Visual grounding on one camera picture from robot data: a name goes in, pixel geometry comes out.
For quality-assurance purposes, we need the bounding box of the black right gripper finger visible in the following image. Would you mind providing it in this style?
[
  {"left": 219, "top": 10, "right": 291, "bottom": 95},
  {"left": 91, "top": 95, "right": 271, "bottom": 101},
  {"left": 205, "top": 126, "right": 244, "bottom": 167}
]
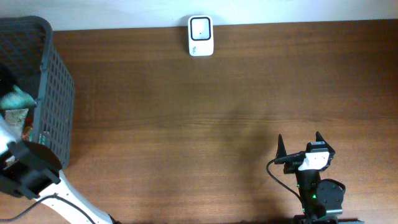
[
  {"left": 315, "top": 131, "right": 328, "bottom": 146},
  {"left": 275, "top": 134, "right": 287, "bottom": 159}
]

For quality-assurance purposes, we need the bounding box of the teal snack bag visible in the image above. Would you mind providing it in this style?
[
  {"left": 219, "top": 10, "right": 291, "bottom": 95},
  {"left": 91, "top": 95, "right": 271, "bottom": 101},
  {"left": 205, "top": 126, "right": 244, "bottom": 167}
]
[{"left": 1, "top": 85, "right": 37, "bottom": 110}]

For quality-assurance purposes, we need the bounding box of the white Pantene cream tube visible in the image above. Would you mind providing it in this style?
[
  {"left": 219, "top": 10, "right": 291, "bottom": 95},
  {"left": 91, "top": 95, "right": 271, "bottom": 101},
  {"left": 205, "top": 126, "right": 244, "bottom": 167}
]
[{"left": 5, "top": 108, "right": 29, "bottom": 136}]

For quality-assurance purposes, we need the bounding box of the orange snack packet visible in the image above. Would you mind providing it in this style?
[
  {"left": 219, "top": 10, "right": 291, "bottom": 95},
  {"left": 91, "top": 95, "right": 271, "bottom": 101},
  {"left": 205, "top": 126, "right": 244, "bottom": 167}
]
[{"left": 21, "top": 118, "right": 34, "bottom": 141}]

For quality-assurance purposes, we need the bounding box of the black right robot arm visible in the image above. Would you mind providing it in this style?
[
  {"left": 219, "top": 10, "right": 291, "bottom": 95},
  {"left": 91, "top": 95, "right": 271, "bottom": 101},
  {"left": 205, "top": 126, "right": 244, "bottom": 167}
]
[{"left": 274, "top": 132, "right": 346, "bottom": 223}]

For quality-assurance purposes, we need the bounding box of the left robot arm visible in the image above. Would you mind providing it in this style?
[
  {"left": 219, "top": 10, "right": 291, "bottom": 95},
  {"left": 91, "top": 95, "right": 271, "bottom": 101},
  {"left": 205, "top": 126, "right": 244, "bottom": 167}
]
[{"left": 1, "top": 119, "right": 117, "bottom": 224}]

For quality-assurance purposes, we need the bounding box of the white barcode scanner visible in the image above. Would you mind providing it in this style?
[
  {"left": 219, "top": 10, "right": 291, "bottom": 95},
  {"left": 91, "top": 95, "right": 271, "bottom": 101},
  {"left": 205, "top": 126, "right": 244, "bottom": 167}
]
[{"left": 187, "top": 15, "right": 214, "bottom": 57}]

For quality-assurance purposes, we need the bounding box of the grey plastic mesh basket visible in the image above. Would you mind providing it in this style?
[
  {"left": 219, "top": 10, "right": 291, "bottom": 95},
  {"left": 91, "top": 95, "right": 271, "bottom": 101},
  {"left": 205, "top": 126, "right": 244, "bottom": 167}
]
[{"left": 1, "top": 16, "right": 75, "bottom": 169}]

